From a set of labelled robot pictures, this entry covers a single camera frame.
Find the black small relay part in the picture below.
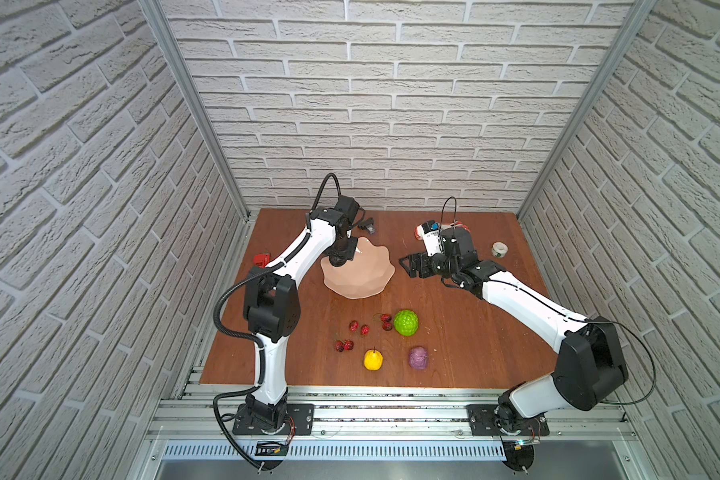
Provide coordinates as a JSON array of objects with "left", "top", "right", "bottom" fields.
[{"left": 358, "top": 218, "right": 376, "bottom": 235}]

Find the yellow fake pear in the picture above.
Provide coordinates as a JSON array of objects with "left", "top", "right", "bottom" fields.
[{"left": 363, "top": 349, "right": 384, "bottom": 371}]

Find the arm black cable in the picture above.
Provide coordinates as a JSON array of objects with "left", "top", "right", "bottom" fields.
[
  {"left": 212, "top": 172, "right": 343, "bottom": 472},
  {"left": 439, "top": 195, "right": 657, "bottom": 409}
]

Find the white red work glove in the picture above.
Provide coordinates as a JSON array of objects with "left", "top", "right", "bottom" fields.
[{"left": 414, "top": 220, "right": 469, "bottom": 240}]

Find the red cherry pair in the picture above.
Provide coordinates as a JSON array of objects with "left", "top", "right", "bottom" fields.
[
  {"left": 380, "top": 314, "right": 394, "bottom": 331},
  {"left": 334, "top": 339, "right": 354, "bottom": 352},
  {"left": 349, "top": 321, "right": 370, "bottom": 336}
]

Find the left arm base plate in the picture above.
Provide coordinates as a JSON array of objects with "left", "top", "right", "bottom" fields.
[{"left": 232, "top": 403, "right": 315, "bottom": 436}]

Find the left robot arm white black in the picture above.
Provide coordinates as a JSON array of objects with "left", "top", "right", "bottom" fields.
[{"left": 243, "top": 195, "right": 361, "bottom": 431}]

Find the pink wavy fruit bowl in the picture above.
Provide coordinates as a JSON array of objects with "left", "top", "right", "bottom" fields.
[{"left": 320, "top": 237, "right": 395, "bottom": 300}]

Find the red pipe wrench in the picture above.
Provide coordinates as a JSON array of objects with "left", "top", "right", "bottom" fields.
[{"left": 253, "top": 253, "right": 272, "bottom": 268}]

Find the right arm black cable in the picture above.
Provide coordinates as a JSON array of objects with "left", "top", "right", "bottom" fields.
[{"left": 439, "top": 195, "right": 657, "bottom": 409}]

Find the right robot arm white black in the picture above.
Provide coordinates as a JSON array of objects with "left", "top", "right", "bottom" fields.
[{"left": 399, "top": 220, "right": 628, "bottom": 435}]

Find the green bumpy fake fruit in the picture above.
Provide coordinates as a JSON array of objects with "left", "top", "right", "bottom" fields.
[{"left": 393, "top": 310, "right": 419, "bottom": 337}]

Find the purple fake cabbage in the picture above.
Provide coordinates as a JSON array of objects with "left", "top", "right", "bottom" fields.
[{"left": 408, "top": 346, "right": 429, "bottom": 370}]

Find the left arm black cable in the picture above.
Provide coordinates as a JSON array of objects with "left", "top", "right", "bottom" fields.
[{"left": 212, "top": 172, "right": 343, "bottom": 472}]

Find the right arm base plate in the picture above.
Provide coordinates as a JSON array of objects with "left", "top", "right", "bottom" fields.
[{"left": 466, "top": 404, "right": 550, "bottom": 438}]

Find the white tape roll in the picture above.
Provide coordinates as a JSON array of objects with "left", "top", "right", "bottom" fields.
[{"left": 492, "top": 242, "right": 508, "bottom": 258}]

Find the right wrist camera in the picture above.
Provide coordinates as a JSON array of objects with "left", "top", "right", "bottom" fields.
[{"left": 415, "top": 220, "right": 442, "bottom": 257}]

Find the aluminium frame rail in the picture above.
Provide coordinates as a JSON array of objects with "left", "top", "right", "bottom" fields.
[{"left": 146, "top": 385, "right": 638, "bottom": 461}]

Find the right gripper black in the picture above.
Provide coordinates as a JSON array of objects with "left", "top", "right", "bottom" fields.
[{"left": 400, "top": 250, "right": 461, "bottom": 282}]

